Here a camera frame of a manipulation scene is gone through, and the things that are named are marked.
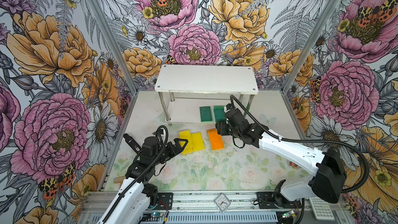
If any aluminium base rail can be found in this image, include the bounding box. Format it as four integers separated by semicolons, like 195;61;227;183
77;190;356;224

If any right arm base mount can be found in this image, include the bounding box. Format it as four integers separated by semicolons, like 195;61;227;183
253;179;302;209

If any small white clock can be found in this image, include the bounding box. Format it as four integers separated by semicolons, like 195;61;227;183
214;193;231;213

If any orange sponge front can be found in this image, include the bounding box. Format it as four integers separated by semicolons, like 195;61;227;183
207;132;224;150

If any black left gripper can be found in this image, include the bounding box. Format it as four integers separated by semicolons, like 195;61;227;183
153;138;188;166

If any yellow sponge right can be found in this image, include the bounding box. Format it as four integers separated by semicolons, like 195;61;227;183
191;132;205;152

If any dark green scouring sponge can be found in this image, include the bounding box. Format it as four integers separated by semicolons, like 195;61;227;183
200;106;213;123

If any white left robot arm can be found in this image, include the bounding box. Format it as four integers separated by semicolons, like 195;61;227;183
98;136;188;224

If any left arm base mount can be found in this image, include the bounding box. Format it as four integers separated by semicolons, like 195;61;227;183
142;184;174;211

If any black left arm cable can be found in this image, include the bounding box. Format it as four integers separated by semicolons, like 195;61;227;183
102;125;169;224

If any yellow sponge top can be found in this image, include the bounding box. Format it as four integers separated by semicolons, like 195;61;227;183
179;130;193;156

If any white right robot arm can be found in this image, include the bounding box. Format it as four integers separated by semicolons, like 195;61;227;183
216;105;347;203

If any white two-tier metal shelf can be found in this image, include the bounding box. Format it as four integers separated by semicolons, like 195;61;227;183
154;65;259;123

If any white calculator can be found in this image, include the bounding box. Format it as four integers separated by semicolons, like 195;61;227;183
308;197;335;221

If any black corrugated right cable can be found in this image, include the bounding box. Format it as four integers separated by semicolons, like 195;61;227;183
229;94;371;194

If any yellow sponge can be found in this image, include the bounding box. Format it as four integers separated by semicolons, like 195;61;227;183
191;132;205;152
179;130;193;156

